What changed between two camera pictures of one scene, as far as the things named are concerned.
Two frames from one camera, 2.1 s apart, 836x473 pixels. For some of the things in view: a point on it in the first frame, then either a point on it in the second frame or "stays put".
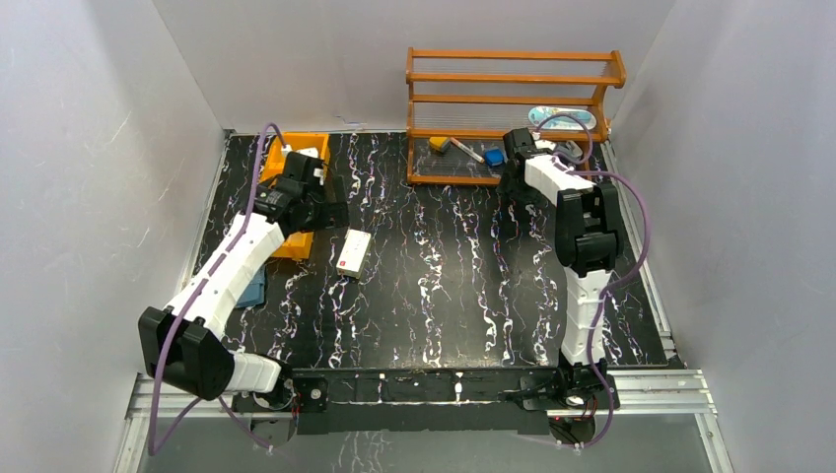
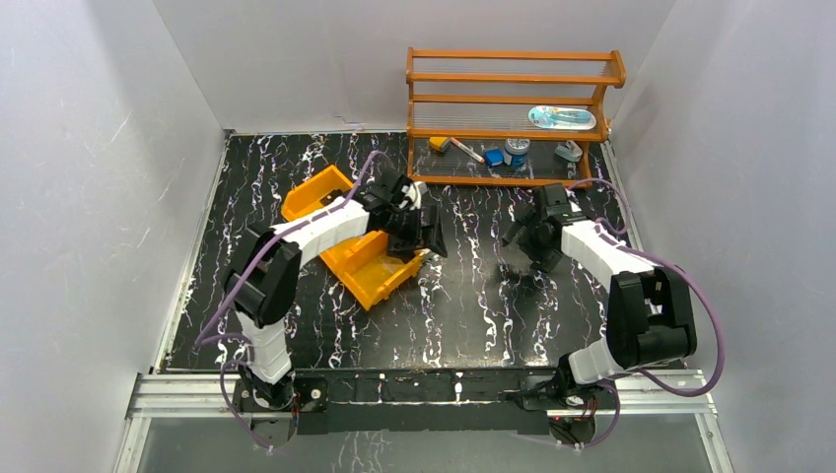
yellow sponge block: [439, 142] stays put
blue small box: [494, 156] stays put
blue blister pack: [561, 122] stays put
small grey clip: [573, 149] stays put
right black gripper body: [515, 187] → [530, 238]
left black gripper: [329, 213] → [416, 229]
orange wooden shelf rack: [459, 104] stays put
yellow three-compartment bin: [273, 165] → [366, 264]
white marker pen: [465, 149] stays put
